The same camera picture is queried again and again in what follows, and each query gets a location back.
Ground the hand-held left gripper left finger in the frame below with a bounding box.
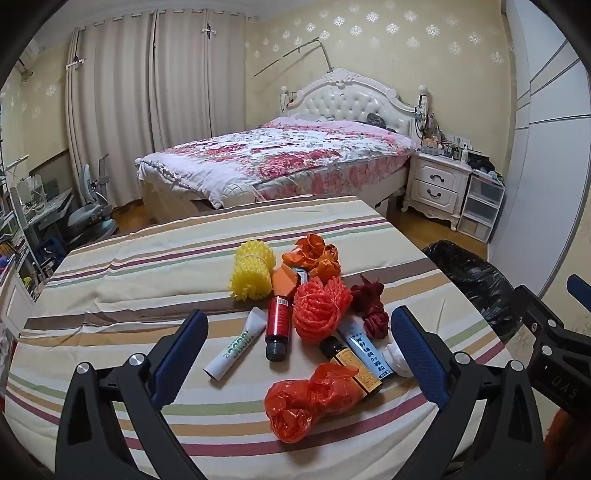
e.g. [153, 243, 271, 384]
[55, 308, 211, 480]

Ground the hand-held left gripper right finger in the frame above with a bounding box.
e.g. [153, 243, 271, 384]
[390, 305, 546, 480]

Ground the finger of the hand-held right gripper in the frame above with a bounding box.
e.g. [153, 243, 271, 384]
[513, 285, 561, 352]
[567, 274, 591, 303]

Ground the white paper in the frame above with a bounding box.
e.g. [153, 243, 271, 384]
[382, 344, 416, 378]

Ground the blue and white sachet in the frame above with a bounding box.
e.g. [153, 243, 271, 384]
[337, 319, 395, 380]

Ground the white paper tube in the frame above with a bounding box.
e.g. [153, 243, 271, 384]
[204, 307, 267, 382]

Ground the brown bottle with yellow label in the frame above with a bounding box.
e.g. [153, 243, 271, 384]
[320, 337, 384, 400]

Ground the black trash bin bag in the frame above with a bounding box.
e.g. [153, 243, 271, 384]
[421, 240, 523, 341]

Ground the red bottle with black cap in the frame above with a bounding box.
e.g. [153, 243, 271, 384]
[265, 295, 293, 363]

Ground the orange foam fruit net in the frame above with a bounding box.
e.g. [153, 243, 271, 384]
[293, 276, 353, 343]

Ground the yellow foam fruit net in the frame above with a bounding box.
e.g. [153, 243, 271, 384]
[228, 240, 277, 302]

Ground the orange knotted plastic bag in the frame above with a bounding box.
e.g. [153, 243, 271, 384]
[264, 363, 360, 445]

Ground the orange paper piece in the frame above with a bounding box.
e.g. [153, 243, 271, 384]
[271, 268, 298, 296]

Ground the person's right forearm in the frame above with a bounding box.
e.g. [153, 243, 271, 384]
[544, 406, 591, 480]

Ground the striped tablecloth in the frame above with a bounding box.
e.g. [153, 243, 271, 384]
[4, 195, 509, 480]

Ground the clear plastic drawer unit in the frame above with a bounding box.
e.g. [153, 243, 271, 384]
[459, 173, 506, 243]

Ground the white and grey wardrobe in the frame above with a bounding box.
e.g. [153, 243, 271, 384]
[487, 0, 591, 315]

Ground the dark clutter pile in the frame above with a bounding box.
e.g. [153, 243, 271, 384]
[466, 150, 505, 182]

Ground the white nightstand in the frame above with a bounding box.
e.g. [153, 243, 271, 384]
[402, 150, 472, 232]

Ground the grey desk chair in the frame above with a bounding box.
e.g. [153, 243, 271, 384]
[67, 154, 118, 241]

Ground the cluster of toiletries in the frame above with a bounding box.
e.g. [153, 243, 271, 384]
[416, 108, 472, 160]

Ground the cluttered desk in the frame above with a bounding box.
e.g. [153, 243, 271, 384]
[0, 157, 75, 296]

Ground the floral blanket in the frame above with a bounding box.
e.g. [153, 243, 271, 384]
[137, 117, 419, 208]

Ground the beige curtain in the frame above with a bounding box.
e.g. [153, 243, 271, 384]
[152, 7, 247, 151]
[65, 14, 158, 206]

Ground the white bed with tufted headboard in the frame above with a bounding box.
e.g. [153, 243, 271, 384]
[135, 68, 432, 213]

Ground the thin metal rod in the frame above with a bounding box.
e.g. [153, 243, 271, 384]
[253, 37, 334, 77]

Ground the wall air conditioner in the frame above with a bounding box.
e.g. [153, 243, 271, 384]
[14, 46, 40, 75]

